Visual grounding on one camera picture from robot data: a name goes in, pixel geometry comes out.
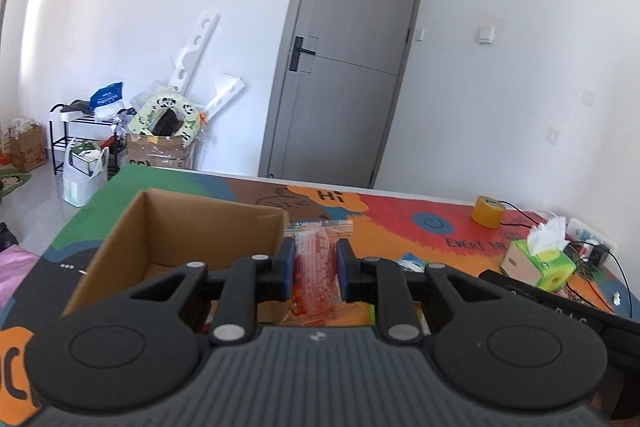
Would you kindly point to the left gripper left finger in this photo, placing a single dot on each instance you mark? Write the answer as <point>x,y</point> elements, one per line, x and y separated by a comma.
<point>239,290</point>

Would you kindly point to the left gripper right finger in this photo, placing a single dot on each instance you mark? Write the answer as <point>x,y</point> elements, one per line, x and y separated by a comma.
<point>380,283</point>

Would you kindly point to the red clear snack bag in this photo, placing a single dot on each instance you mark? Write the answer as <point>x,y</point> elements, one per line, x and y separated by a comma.
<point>316,297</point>

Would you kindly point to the colourful cartoon table mat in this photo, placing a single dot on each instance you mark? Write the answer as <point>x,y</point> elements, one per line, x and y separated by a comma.
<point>183,299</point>

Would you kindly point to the yellow tape roll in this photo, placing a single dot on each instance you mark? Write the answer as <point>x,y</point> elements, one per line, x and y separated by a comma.
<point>488,212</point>

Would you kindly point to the floor cardboard box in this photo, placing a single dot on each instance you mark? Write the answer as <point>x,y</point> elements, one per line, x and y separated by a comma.
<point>159,151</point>

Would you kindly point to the green tissue box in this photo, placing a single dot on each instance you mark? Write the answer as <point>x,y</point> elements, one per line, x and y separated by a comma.
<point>539,259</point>

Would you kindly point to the white shopping bag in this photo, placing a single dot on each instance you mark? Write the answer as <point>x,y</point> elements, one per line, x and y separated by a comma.
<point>84,171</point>

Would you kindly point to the white power strip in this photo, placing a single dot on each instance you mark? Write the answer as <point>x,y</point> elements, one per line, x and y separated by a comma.
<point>578,232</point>

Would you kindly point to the black power adapter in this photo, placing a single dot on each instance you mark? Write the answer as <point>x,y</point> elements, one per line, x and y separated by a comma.
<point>595,255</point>

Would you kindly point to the blue plastic bag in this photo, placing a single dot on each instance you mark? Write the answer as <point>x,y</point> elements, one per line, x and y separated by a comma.
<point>107,101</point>

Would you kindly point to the black shoe rack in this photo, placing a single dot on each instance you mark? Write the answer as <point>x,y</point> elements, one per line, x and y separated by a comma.
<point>66,124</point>

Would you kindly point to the grey door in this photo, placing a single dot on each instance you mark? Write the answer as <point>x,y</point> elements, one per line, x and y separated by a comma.
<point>329,121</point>

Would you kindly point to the white plastic bracket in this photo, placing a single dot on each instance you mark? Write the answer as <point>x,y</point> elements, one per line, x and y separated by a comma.
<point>188,64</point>

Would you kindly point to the black door handle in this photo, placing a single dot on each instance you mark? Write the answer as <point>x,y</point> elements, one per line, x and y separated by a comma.
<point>297,51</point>

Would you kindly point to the white light switch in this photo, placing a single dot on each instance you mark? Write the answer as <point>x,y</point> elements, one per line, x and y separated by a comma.
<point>486,34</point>

